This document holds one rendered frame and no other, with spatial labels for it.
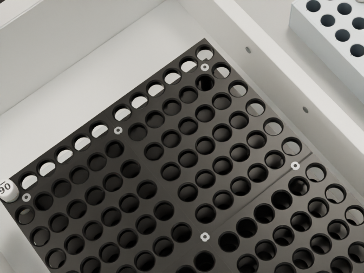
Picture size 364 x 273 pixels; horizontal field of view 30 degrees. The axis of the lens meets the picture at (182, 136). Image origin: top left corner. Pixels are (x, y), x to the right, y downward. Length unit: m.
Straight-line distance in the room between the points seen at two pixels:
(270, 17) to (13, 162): 0.28
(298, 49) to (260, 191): 0.23
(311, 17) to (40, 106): 0.24
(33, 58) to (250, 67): 0.16
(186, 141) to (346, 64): 0.20
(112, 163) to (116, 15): 0.14
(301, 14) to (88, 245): 0.29
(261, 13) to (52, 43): 0.22
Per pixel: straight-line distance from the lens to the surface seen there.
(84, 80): 0.55
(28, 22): 0.49
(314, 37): 0.62
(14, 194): 0.45
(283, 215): 0.43
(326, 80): 0.62
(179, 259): 0.42
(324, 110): 0.46
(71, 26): 0.52
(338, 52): 0.60
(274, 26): 0.65
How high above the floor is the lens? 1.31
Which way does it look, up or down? 67 degrees down
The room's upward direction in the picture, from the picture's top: 11 degrees counter-clockwise
